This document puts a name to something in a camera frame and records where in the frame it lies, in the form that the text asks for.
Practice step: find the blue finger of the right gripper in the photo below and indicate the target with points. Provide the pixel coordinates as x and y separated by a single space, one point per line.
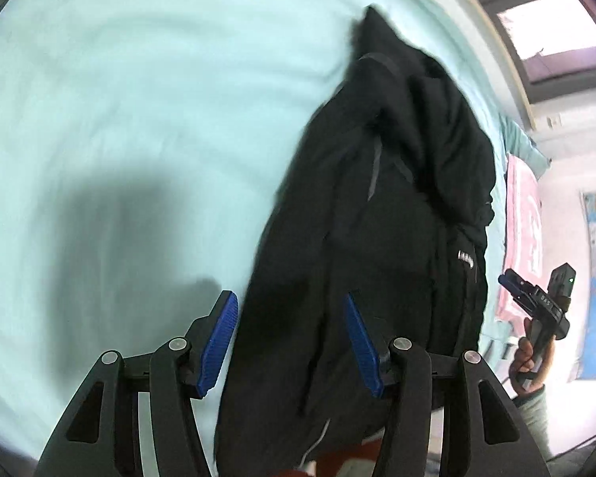
510 274
514 288

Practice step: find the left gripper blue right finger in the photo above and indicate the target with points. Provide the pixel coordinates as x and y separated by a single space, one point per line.
370 342

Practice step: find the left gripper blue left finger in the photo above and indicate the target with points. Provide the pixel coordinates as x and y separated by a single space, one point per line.
209 339

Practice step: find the black hooded jacket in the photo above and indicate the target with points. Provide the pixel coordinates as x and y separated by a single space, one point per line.
386 205

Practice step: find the right hand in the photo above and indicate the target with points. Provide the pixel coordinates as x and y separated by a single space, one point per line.
523 362

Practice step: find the pink pillow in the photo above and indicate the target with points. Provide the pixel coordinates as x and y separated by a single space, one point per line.
524 230

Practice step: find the light green quilted bedspread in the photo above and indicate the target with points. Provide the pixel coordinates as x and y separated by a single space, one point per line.
141 146

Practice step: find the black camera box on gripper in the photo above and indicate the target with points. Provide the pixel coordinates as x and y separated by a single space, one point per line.
561 285

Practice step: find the wall power socket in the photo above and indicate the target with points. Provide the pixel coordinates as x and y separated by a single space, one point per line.
554 121

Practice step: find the window with dark frame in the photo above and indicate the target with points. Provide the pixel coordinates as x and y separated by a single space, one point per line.
551 42

